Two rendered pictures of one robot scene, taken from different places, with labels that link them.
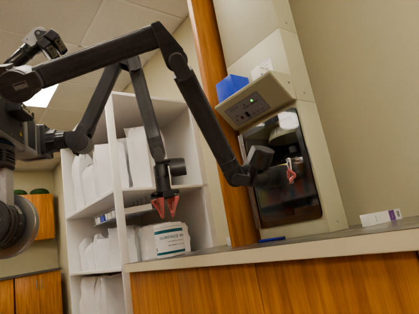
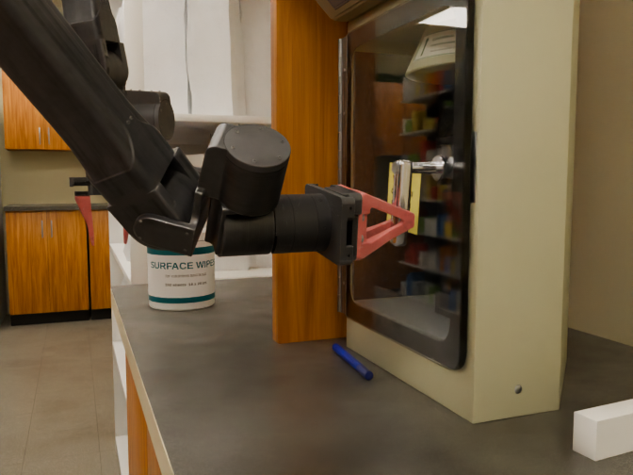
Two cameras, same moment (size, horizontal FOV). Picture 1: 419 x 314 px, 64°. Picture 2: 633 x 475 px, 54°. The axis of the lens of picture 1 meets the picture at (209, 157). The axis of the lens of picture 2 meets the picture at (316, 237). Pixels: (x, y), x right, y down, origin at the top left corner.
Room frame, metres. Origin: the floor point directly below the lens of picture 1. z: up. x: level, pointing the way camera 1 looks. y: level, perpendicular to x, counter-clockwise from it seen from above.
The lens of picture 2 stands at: (0.49, -0.38, 1.19)
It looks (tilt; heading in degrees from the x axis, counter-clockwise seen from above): 5 degrees down; 18
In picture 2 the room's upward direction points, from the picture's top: straight up
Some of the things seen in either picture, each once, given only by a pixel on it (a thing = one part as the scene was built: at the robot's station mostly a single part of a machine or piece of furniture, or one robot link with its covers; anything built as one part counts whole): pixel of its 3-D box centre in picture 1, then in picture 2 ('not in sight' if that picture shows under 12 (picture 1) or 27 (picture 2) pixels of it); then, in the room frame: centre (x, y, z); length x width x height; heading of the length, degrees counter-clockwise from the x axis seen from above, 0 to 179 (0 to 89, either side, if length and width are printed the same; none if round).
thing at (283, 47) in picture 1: (290, 138); (488, 71); (1.33, -0.34, 1.33); 0.32 x 0.25 x 0.77; 39
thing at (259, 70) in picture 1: (261, 76); not in sight; (1.16, -0.24, 1.54); 0.05 x 0.05 x 0.06; 31
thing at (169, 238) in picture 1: (169, 240); (181, 267); (1.59, 0.25, 1.02); 0.13 x 0.13 x 0.15
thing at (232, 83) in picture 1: (233, 91); not in sight; (1.29, -0.15, 1.56); 0.10 x 0.10 x 0.09; 39
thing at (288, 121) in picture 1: (275, 171); (394, 177); (1.25, -0.24, 1.19); 0.30 x 0.01 x 0.40; 38
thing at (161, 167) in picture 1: (162, 171); not in sight; (1.28, 0.19, 1.27); 0.07 x 0.06 x 0.07; 97
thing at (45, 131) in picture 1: (55, 140); not in sight; (1.22, 0.57, 1.45); 0.09 x 0.08 x 0.12; 7
